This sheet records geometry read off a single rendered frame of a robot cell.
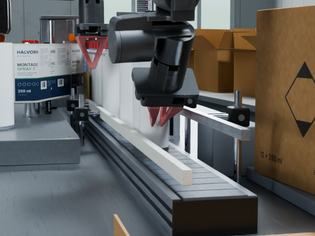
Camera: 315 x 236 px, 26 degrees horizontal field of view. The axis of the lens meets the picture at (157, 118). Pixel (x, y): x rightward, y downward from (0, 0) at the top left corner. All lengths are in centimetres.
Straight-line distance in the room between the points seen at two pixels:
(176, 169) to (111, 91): 78
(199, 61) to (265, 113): 309
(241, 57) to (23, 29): 260
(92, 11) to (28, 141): 35
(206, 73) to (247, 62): 43
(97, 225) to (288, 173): 32
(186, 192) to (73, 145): 53
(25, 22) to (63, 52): 405
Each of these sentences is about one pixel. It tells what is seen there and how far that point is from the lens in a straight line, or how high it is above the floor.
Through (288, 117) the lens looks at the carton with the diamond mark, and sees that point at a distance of 105.
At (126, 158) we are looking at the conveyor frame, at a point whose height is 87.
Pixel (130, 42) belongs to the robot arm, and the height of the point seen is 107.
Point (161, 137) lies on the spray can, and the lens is 118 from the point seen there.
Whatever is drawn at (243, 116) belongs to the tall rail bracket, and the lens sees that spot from 103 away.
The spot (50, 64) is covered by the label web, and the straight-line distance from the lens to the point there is 182.
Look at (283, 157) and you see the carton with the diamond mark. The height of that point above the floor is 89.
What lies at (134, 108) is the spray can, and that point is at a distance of 124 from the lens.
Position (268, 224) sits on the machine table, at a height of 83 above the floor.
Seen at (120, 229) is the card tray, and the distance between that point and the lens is 75.
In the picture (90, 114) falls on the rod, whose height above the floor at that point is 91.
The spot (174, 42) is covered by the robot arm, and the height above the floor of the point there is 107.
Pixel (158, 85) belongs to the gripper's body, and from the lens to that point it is 107.
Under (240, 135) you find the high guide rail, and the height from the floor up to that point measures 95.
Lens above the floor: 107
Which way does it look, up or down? 6 degrees down
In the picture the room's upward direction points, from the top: straight up
